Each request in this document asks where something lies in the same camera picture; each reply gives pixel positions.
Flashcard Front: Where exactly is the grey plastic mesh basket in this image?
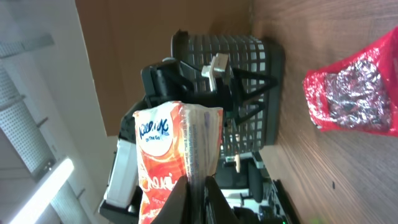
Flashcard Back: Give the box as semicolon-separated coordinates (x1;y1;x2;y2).
171;30;285;157

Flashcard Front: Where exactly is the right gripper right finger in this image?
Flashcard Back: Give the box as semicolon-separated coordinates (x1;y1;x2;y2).
203;176;239;224

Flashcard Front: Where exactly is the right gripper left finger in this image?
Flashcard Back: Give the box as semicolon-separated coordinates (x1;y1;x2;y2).
151;175;190;224

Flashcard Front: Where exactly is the orange small box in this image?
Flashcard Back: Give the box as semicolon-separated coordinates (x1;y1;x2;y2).
133;101;223;223

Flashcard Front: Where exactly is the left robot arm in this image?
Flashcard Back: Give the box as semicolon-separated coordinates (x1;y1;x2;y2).
99;54;279;223

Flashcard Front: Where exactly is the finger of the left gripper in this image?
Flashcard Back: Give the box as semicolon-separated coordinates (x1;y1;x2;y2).
231;68;278;101
234;101;266;126

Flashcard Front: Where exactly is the red snack bag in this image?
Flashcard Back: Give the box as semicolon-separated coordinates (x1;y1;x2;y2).
303;29;397;136

